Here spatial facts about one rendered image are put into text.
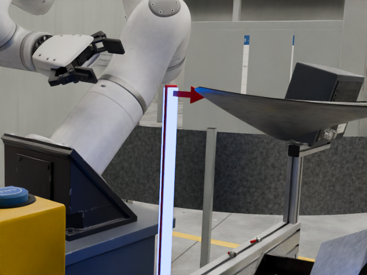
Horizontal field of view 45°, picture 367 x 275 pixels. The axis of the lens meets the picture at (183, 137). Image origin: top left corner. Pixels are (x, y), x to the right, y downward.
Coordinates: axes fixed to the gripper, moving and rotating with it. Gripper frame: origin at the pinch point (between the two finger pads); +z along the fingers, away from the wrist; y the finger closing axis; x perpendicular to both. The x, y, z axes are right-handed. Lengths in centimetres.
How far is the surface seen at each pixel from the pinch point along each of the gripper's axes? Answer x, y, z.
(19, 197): 13.0, 37.1, 22.2
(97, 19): -64, -107, -112
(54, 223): 10.3, 37.2, 25.5
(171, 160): -2.2, 17.1, 24.0
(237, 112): 4.7, 12.3, 33.4
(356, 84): -39, -49, 35
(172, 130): 1.2, 14.5, 23.7
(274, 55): -330, -443, -162
